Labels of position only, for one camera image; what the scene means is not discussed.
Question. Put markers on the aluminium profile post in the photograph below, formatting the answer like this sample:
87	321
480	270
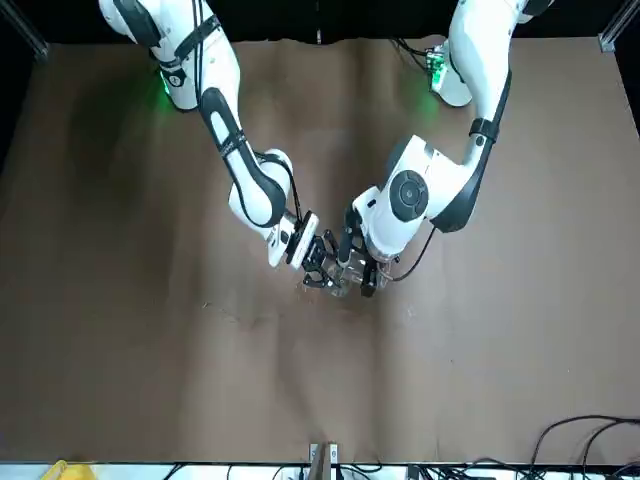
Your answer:
617	27
30	40
330	465

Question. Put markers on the clear glass conical flask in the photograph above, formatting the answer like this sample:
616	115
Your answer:
340	290

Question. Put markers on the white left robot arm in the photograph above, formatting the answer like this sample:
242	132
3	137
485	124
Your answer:
480	60

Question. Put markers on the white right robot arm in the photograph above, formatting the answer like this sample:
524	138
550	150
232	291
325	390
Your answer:
240	165

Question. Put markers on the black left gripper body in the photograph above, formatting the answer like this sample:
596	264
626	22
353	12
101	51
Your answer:
364	252

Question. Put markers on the yellow bag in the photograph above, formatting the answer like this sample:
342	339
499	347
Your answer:
70	472

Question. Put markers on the clear glass beaker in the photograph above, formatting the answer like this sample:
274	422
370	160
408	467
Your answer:
355	272

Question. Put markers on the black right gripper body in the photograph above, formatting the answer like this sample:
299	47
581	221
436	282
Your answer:
314	256

